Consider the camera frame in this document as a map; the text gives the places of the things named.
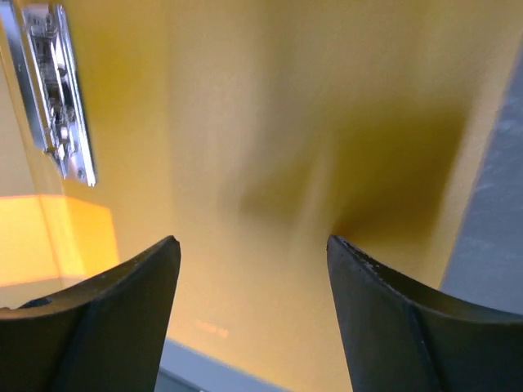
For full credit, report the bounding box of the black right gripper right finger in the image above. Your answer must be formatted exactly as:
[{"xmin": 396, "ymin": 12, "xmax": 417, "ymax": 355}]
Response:
[{"xmin": 327, "ymin": 235, "xmax": 522, "ymax": 391}]

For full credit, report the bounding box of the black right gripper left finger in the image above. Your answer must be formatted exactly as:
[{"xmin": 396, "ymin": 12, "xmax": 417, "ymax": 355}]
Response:
[{"xmin": 1, "ymin": 236, "xmax": 181, "ymax": 391}]

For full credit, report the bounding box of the yellow plastic folder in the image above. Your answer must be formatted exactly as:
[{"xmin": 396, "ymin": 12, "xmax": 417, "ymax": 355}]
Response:
[{"xmin": 1, "ymin": 1, "xmax": 522, "ymax": 391}]

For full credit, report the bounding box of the metal folder clip mechanism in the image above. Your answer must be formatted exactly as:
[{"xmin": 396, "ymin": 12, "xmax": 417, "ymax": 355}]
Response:
[{"xmin": 1, "ymin": 1, "xmax": 96, "ymax": 186}]

